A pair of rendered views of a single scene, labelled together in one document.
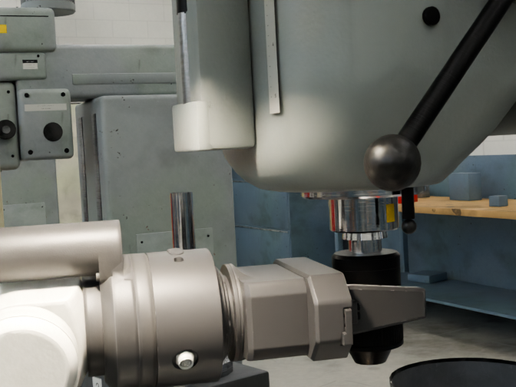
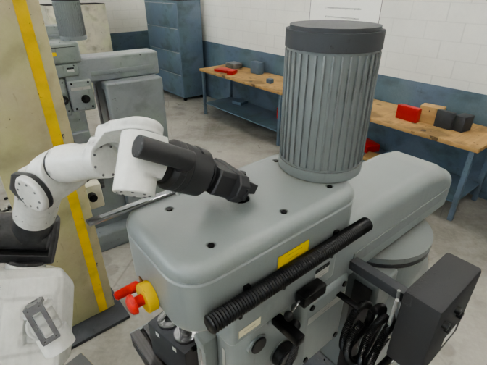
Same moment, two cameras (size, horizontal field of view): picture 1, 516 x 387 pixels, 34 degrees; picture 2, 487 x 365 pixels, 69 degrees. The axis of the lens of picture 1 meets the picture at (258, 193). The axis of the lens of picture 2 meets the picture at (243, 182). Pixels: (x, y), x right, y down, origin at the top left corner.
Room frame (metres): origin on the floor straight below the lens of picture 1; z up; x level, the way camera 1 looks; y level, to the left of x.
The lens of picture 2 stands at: (-0.04, 0.05, 2.28)
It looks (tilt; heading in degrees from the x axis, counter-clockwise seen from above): 29 degrees down; 348
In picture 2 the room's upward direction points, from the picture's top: straight up
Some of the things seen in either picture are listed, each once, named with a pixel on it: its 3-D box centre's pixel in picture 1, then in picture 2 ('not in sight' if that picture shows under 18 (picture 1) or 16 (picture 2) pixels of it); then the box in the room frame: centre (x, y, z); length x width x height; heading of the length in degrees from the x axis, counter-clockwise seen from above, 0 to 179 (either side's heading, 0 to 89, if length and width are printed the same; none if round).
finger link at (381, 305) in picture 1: (382, 307); not in sight; (0.56, -0.08, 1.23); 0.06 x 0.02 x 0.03; 103
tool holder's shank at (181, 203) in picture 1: (183, 245); not in sight; (0.90, 0.08, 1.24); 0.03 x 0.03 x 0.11
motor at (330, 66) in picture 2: not in sight; (326, 101); (0.70, -0.29, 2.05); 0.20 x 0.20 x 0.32
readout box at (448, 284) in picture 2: not in sight; (435, 313); (0.43, -0.49, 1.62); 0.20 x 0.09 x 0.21; 118
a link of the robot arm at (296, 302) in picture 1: (239, 315); not in sight; (0.57, 0.02, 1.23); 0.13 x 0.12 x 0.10; 13
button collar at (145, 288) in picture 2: not in sight; (147, 296); (0.48, 0.13, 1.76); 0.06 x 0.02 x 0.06; 28
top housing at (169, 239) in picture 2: not in sight; (246, 226); (0.59, -0.09, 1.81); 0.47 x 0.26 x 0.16; 118
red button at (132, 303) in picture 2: not in sight; (135, 302); (0.47, 0.15, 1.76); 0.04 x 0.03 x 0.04; 28
